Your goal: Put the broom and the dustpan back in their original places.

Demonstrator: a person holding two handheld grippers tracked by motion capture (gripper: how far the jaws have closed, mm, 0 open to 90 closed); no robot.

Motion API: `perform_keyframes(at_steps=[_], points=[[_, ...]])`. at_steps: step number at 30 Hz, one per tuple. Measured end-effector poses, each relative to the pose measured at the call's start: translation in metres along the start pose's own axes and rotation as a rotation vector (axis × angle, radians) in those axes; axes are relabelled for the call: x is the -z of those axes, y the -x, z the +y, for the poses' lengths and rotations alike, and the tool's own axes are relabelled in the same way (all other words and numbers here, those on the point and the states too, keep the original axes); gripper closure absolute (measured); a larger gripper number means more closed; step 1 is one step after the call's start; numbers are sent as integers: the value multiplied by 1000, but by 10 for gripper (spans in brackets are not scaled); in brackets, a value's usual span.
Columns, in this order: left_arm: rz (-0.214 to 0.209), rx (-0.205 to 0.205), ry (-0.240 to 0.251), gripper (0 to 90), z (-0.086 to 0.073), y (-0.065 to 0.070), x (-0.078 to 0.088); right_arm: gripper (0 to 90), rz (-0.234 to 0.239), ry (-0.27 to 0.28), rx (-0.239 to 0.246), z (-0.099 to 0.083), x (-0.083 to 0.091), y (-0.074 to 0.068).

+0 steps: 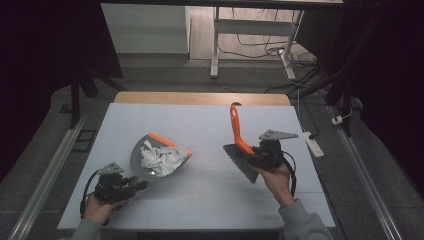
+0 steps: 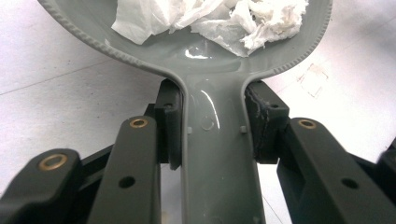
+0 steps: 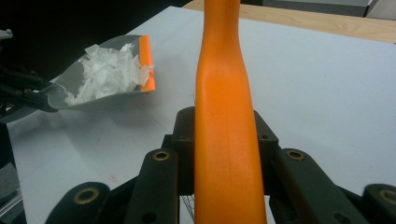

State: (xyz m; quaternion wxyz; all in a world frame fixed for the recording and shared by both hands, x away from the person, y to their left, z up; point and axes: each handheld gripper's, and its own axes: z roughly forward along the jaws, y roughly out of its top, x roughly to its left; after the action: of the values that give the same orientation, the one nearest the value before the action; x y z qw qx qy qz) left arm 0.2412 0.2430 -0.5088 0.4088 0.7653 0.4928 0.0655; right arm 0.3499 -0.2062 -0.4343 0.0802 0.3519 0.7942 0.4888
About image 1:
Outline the aluminium rail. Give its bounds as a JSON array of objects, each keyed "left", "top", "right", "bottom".
[
  {"left": 8, "top": 113, "right": 90, "bottom": 240},
  {"left": 328, "top": 105, "right": 403, "bottom": 240}
]

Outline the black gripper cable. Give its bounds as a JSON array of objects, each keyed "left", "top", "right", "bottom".
[
  {"left": 282, "top": 150, "right": 298, "bottom": 198},
  {"left": 79, "top": 168, "right": 111, "bottom": 226}
]

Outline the dark curtain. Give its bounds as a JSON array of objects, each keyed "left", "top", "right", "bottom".
[
  {"left": 0, "top": 0, "right": 124, "bottom": 183},
  {"left": 343, "top": 0, "right": 424, "bottom": 198}
]

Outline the grey dustpan with orange edge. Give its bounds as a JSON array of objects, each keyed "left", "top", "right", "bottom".
[{"left": 129, "top": 132, "right": 194, "bottom": 183}]

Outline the white cabinet panel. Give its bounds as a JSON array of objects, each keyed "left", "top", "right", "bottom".
[{"left": 101, "top": 3, "right": 192, "bottom": 55}]

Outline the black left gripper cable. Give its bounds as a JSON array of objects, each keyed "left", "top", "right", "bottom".
[{"left": 79, "top": 168, "right": 111, "bottom": 226}]

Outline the black metal stand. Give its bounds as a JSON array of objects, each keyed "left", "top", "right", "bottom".
[
  {"left": 68, "top": 59, "right": 128, "bottom": 130},
  {"left": 289, "top": 16, "right": 384, "bottom": 138}
]

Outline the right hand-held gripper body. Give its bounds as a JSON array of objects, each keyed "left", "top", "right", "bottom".
[{"left": 248, "top": 129, "right": 300, "bottom": 173}]

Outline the person's right hand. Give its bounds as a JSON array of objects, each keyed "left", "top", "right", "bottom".
[{"left": 250, "top": 162, "right": 296, "bottom": 208}]

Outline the pile of white paper scraps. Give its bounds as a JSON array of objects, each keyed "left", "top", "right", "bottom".
[{"left": 139, "top": 139, "right": 188, "bottom": 178}]

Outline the wooden table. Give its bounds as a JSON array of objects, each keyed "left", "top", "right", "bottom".
[{"left": 114, "top": 91, "right": 292, "bottom": 108}]

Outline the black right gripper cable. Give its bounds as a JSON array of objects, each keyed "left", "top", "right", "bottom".
[{"left": 282, "top": 150, "right": 298, "bottom": 198}]

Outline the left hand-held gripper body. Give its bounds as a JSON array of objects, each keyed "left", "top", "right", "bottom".
[{"left": 94, "top": 161, "right": 136, "bottom": 205}]

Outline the white foam board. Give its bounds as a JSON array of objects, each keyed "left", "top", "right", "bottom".
[{"left": 57, "top": 102, "right": 336, "bottom": 232}]

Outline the white desk frame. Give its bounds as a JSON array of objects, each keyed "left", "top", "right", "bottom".
[{"left": 209, "top": 6, "right": 306, "bottom": 81}]

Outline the grey brush with orange handle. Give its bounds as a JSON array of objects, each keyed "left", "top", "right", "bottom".
[{"left": 222, "top": 102, "right": 261, "bottom": 185}]

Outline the person's left hand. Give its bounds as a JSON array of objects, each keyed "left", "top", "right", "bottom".
[{"left": 83, "top": 193, "right": 132, "bottom": 225}]

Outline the white power strip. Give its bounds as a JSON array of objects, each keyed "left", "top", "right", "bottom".
[{"left": 302, "top": 131, "right": 325, "bottom": 159}]

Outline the white adapter with cable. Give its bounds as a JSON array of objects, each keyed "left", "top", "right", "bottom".
[{"left": 331, "top": 107, "right": 354, "bottom": 126}]

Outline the tangle of black floor cables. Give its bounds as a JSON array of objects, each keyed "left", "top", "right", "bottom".
[{"left": 218, "top": 8, "right": 318, "bottom": 69}]

